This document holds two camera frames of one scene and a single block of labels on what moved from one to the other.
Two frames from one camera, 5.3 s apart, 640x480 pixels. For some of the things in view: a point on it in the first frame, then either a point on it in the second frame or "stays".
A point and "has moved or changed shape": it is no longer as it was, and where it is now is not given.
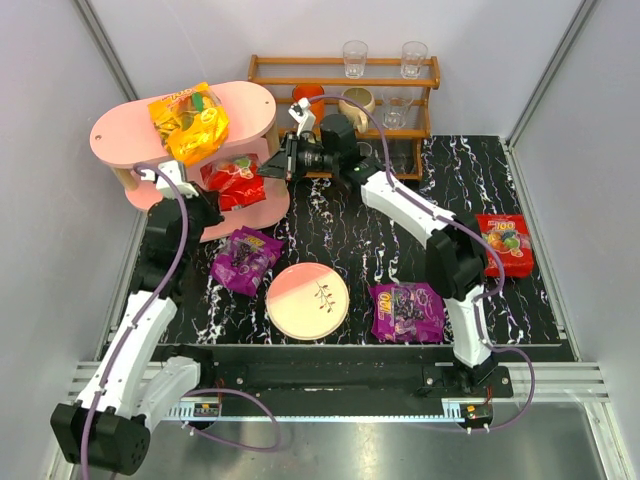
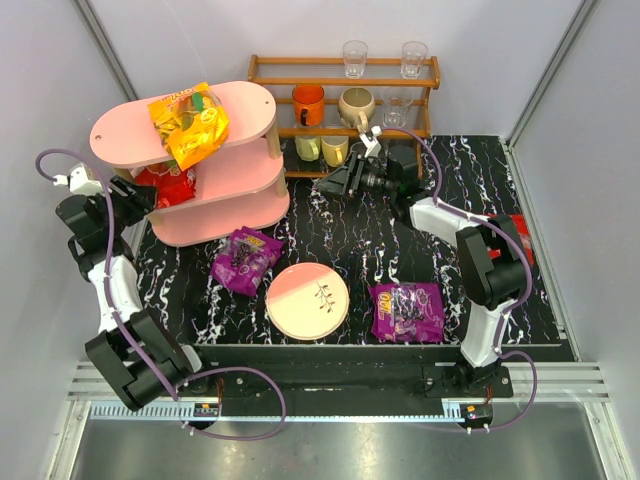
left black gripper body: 209,201 → 133,194
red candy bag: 237,178 has moved or changed shape
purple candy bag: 407,312 stays
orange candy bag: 192,123 stays
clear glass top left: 354,56 stays
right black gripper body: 289,160 → 354,173
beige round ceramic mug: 363,97 stays
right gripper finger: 275,167 → 335,183
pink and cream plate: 307,301 stays
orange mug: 311,90 stays
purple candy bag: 244,259 stays
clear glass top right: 413,57 stays
